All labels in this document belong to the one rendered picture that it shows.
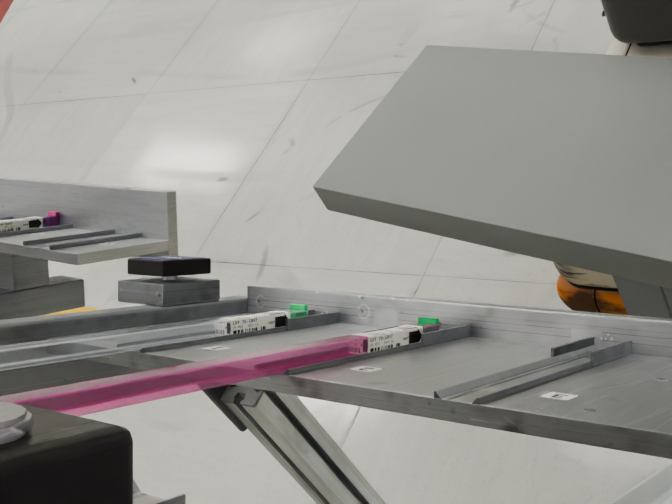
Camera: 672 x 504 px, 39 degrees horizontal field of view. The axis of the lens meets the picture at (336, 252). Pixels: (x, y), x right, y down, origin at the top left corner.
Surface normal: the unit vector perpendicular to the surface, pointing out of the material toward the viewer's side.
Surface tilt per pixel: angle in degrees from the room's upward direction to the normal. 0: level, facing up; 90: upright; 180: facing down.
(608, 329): 43
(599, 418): 48
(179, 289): 90
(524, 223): 0
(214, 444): 0
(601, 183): 0
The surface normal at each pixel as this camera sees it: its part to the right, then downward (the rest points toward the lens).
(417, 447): -0.44, -0.65
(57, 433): 0.01, -1.00
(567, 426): -0.60, 0.04
